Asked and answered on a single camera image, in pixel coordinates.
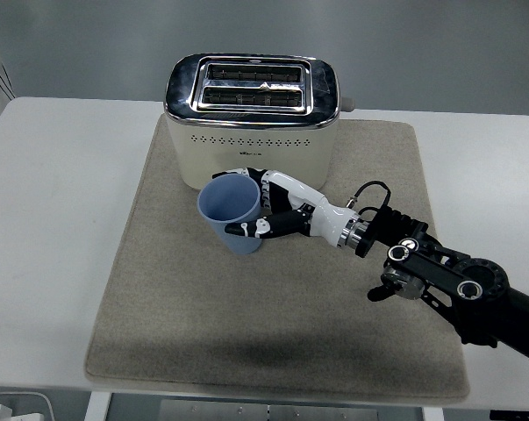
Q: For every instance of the blue ribbed plastic cup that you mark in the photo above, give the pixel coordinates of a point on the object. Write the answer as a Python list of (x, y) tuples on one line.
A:
[(229, 206)]

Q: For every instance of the white plastic bin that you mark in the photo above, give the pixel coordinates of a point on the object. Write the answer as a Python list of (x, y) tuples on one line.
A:
[(23, 405)]

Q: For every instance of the beige felt mat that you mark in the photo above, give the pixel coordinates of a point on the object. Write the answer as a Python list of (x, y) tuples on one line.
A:
[(246, 298)]

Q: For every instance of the white chrome two-slot toaster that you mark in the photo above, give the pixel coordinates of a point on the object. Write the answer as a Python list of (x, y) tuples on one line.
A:
[(246, 153)]

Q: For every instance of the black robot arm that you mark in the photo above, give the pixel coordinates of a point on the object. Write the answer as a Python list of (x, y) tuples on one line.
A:
[(474, 289)]

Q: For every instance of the black device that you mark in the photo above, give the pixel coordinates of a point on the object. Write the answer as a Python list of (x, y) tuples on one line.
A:
[(516, 416)]

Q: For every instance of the white table leg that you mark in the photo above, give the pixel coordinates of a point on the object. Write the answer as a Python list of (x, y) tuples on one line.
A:
[(433, 414), (97, 408)]

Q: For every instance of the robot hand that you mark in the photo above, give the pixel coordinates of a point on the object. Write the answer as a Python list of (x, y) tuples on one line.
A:
[(325, 217)]

